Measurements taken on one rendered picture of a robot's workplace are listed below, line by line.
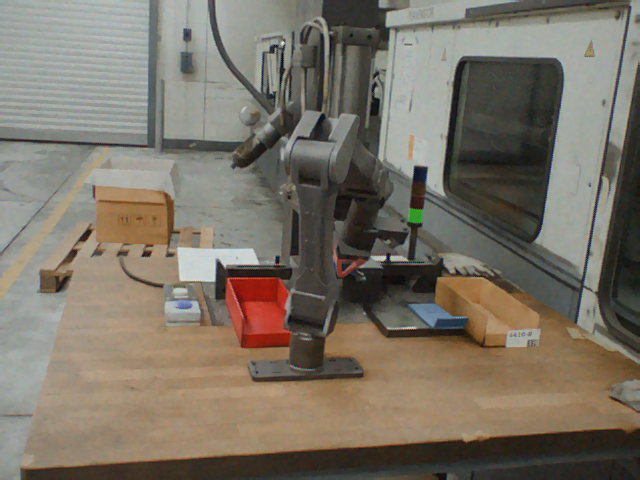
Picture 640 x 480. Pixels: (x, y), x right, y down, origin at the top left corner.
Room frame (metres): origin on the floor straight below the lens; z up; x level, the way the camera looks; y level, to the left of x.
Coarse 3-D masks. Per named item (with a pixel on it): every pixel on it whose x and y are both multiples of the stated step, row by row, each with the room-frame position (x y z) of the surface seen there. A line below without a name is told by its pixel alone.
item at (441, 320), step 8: (408, 304) 1.50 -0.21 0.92; (416, 304) 1.51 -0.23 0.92; (424, 304) 1.51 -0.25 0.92; (432, 304) 1.51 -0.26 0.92; (416, 312) 1.46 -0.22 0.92; (424, 312) 1.46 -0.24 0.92; (440, 312) 1.47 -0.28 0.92; (424, 320) 1.41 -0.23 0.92; (432, 320) 1.41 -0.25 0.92; (440, 320) 1.36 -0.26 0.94; (448, 320) 1.37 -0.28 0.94; (456, 320) 1.37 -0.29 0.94; (464, 320) 1.38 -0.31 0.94; (440, 328) 1.37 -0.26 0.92; (448, 328) 1.38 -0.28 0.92
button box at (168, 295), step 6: (120, 258) 1.74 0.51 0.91; (126, 270) 1.64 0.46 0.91; (132, 276) 1.61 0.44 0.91; (144, 282) 1.58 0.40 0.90; (150, 282) 1.57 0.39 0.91; (168, 288) 1.47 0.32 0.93; (186, 288) 1.47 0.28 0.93; (192, 288) 1.48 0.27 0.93; (168, 294) 1.43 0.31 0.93; (174, 294) 1.43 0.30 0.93; (180, 294) 1.43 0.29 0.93; (186, 294) 1.44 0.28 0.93; (192, 294) 1.44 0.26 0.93; (168, 300) 1.40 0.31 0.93; (174, 300) 1.41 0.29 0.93; (186, 300) 1.41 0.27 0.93; (192, 300) 1.42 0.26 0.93
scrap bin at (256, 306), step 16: (240, 288) 1.49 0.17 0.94; (256, 288) 1.50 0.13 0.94; (272, 288) 1.51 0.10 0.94; (240, 304) 1.47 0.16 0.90; (256, 304) 1.48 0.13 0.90; (272, 304) 1.49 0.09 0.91; (240, 320) 1.27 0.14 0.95; (256, 320) 1.38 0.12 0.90; (272, 320) 1.39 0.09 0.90; (240, 336) 1.26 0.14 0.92; (256, 336) 1.25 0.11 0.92; (272, 336) 1.26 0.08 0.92; (288, 336) 1.27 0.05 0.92
